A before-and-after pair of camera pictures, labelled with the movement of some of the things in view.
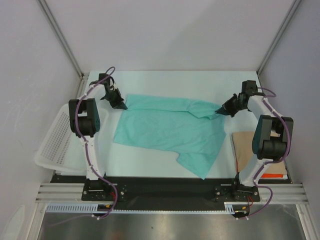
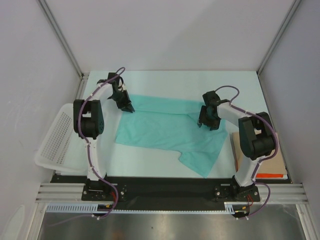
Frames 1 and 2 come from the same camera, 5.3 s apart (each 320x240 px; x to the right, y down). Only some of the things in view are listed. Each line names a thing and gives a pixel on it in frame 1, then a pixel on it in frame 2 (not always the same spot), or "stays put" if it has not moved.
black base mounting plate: x=165 y=193 stays put
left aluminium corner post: x=58 y=31 stays put
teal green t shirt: x=192 y=129 stays put
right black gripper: x=226 y=109 -> x=214 y=125
